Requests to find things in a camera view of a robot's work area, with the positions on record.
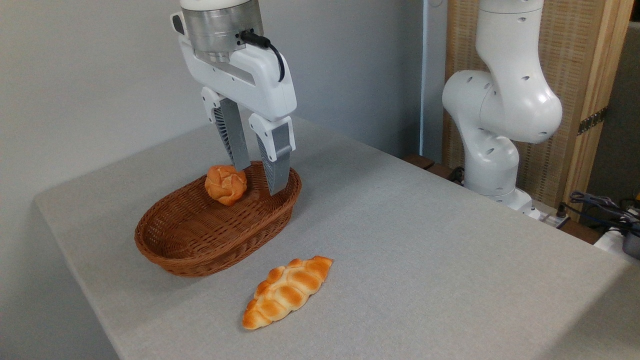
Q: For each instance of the white device casing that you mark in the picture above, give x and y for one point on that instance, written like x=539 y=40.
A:
x=607 y=241

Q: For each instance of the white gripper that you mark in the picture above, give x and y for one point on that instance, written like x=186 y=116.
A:
x=260 y=82

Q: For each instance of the black screen hinge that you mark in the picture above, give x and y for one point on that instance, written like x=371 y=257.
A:
x=592 y=121

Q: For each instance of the wooden woven folding screen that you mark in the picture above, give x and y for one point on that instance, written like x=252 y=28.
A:
x=580 y=45

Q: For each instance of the white power strip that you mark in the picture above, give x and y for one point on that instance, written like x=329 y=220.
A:
x=547 y=217

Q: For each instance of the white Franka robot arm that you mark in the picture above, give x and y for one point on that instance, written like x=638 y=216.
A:
x=505 y=100

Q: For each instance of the brown oval wicker basket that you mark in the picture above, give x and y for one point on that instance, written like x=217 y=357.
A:
x=200 y=235

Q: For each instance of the grey box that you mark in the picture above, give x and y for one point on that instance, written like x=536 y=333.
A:
x=632 y=246

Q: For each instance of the round knotted bread roll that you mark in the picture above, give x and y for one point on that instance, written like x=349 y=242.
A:
x=226 y=184

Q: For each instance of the white vertical post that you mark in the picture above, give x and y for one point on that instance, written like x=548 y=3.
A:
x=432 y=75

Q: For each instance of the long braided bread loaf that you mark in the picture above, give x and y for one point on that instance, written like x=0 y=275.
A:
x=287 y=291

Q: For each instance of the black power plug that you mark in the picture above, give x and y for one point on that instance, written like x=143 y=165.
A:
x=562 y=210

